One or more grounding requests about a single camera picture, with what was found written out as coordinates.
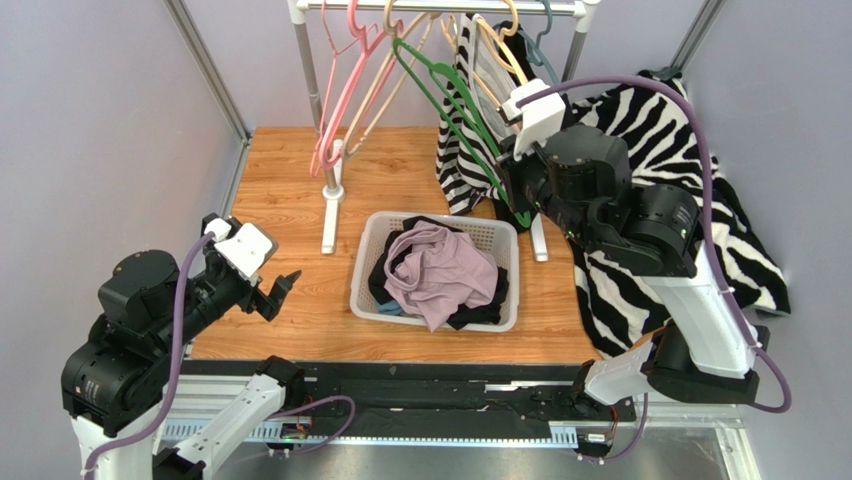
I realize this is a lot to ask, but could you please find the green hanger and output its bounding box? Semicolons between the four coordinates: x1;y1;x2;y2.
392;38;509;205

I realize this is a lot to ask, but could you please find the black white striped top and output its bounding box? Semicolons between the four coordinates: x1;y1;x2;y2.
435;13;527;218

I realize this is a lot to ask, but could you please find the blue tank top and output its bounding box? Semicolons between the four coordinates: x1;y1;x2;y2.
377;300;405;316

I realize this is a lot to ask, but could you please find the grey-blue hanger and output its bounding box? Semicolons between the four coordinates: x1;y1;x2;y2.
517;0;559;84

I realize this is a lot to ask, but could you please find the mauve tank top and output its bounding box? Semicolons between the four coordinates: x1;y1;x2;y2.
383;216;500;332

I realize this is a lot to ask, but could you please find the cream hanger with striped top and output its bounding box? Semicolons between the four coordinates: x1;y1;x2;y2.
439;0;534;131

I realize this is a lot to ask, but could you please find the thick pink plastic hanger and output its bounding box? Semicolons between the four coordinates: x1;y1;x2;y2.
313;1;387;171

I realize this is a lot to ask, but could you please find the beige wooden hanger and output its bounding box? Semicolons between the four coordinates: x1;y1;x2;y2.
340;1;441;161

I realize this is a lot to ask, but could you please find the black tank top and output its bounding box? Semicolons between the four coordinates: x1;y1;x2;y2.
493;27;558;234

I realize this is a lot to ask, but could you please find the thin pink wire hanger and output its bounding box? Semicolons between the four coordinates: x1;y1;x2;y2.
309;13;359;177

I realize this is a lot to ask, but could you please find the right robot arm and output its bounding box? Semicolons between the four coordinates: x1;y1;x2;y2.
496;124;768;405

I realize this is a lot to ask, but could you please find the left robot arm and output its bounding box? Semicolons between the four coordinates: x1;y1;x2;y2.
61;249;306;479

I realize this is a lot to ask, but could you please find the white plastic laundry basket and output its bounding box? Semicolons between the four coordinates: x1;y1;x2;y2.
350;211;520;334

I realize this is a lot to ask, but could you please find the zebra print blanket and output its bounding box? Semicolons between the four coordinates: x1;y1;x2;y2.
563;84;791;358

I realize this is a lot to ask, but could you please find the metal clothes rack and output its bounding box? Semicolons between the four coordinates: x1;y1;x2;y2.
287;0;598;255

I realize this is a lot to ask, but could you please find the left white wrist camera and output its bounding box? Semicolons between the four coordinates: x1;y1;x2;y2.
201;214;278;286

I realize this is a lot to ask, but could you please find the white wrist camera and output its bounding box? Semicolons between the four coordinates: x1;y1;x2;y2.
201;214;278;286
500;79;566;161

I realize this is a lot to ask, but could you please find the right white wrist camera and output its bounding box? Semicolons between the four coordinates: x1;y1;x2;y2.
500;79;566;161

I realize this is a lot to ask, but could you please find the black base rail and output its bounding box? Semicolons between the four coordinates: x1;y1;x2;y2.
179;359;640;444

